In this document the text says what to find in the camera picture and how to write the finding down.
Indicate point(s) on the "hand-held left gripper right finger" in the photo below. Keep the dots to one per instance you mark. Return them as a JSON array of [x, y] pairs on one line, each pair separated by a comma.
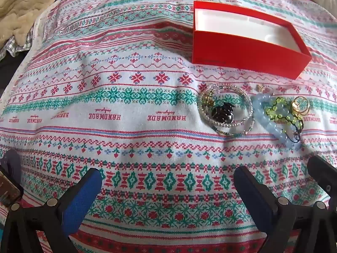
[[252, 189]]

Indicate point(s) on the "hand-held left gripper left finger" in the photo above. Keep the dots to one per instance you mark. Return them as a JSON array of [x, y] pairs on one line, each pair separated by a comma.
[[79, 203]]

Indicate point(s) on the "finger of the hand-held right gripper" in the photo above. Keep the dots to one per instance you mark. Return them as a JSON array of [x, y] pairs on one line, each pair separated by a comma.
[[323, 176]]

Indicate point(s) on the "black hair claw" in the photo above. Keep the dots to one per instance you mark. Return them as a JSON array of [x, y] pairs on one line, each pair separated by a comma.
[[223, 110]]

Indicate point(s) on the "small gold earring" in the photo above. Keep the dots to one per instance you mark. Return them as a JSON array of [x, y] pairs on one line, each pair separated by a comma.
[[259, 86], [208, 99]]

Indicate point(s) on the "red cardboard box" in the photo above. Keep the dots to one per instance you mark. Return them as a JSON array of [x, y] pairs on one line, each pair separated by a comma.
[[237, 50]]

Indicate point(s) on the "dark device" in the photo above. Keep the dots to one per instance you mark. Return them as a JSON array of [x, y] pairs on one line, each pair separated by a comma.
[[9, 174]]

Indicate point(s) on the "patterned printed tablecloth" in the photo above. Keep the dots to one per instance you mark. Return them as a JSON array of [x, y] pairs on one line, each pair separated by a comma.
[[131, 126]]

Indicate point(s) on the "plaid cloth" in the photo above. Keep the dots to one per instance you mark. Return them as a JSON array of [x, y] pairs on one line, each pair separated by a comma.
[[15, 40]]

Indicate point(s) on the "beige quilted blanket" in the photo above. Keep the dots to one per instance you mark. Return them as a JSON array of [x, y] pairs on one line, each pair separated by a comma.
[[29, 8]]

